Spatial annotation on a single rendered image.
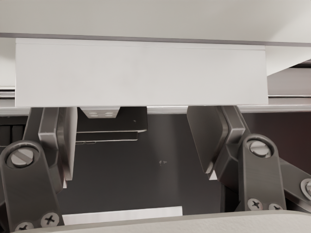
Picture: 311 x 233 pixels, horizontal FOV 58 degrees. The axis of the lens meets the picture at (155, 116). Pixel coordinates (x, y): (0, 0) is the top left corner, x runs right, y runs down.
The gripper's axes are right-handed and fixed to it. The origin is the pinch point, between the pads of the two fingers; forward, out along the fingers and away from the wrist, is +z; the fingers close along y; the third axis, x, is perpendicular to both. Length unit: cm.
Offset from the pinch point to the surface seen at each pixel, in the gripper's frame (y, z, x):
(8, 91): -7.7, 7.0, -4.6
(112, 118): -0.6, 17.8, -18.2
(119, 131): 0.3, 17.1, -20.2
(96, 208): -4, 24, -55
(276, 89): 26.7, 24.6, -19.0
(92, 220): -2.3, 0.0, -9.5
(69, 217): -3.7, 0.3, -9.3
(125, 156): 3, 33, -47
